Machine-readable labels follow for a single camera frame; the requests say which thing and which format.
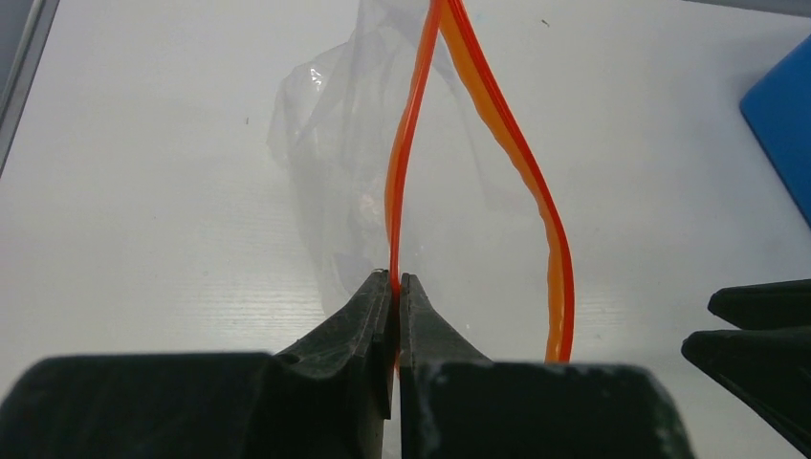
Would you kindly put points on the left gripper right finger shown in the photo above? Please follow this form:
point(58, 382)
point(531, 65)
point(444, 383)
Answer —
point(457, 403)

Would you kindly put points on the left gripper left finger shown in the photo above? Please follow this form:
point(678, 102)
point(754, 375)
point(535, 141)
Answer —
point(325, 396)

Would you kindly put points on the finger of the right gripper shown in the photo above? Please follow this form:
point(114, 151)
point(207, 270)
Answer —
point(769, 306)
point(768, 370)

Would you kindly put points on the clear zip top bag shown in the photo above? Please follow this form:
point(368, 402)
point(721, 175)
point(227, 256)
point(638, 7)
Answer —
point(402, 154)

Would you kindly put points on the blue plastic bin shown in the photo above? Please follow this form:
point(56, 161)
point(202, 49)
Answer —
point(777, 111)

